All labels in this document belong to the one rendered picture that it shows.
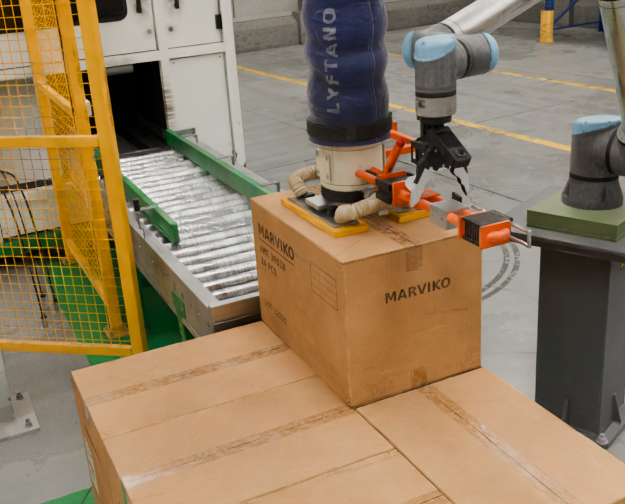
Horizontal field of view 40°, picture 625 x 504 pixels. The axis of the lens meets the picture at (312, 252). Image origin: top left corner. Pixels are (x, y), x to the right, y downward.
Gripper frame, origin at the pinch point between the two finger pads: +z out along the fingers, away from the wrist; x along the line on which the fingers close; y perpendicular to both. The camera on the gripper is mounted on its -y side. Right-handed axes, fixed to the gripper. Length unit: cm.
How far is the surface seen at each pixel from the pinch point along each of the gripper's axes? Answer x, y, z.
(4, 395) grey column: 97, 144, 95
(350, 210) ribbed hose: 11.6, 23.2, 6.0
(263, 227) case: 21, 60, 20
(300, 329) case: 21, 39, 43
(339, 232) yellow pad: 14.2, 24.6, 11.7
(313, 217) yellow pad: 15.2, 37.7, 11.2
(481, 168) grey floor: -241, 311, 106
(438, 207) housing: 4.2, -5.1, -1.1
